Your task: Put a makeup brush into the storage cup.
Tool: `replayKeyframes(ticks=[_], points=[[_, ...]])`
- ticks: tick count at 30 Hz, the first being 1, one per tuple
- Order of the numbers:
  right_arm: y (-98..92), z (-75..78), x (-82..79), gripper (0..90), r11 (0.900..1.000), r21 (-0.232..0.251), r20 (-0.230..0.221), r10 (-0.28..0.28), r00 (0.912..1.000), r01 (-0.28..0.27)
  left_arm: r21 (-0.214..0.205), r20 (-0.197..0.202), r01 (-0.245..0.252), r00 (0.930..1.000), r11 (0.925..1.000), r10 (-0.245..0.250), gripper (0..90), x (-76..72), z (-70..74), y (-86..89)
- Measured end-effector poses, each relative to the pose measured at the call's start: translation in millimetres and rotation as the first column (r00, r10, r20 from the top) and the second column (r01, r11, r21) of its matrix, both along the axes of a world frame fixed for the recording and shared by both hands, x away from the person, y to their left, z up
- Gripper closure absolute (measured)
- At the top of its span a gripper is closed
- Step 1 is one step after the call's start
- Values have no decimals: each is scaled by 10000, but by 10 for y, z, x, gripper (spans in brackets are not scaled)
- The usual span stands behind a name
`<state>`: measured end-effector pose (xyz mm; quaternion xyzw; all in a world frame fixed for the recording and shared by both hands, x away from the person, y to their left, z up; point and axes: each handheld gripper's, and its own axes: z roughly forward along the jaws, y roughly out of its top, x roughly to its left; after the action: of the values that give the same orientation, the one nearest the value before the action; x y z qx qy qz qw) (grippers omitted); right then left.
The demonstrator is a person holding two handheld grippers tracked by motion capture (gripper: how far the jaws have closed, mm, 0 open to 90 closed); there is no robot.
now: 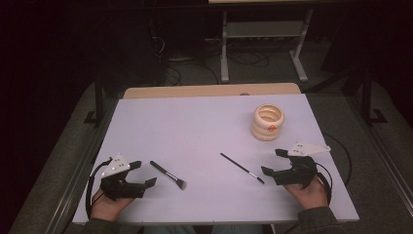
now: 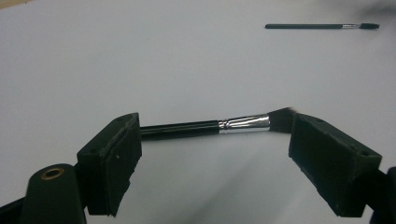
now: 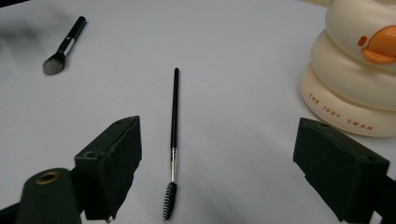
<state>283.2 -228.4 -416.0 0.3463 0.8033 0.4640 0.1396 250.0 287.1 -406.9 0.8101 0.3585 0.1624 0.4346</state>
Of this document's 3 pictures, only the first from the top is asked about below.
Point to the aluminium rail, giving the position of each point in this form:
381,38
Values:
386,165
76,177

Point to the cream ringed brush holder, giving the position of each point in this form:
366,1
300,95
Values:
259,130

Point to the person's left hand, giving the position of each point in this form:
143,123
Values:
108,209

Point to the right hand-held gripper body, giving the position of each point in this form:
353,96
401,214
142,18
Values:
300,172

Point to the person's right hand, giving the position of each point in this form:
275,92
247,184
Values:
310,196

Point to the black metal stand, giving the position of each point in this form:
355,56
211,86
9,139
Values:
99,100
367,97

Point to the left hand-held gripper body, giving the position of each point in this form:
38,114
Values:
113,190

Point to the thin black makeup brush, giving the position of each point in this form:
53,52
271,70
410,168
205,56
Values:
240,166

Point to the fluffy black makeup brush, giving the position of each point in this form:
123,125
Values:
162,169

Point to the grey metal desk frame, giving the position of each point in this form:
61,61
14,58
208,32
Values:
224,70

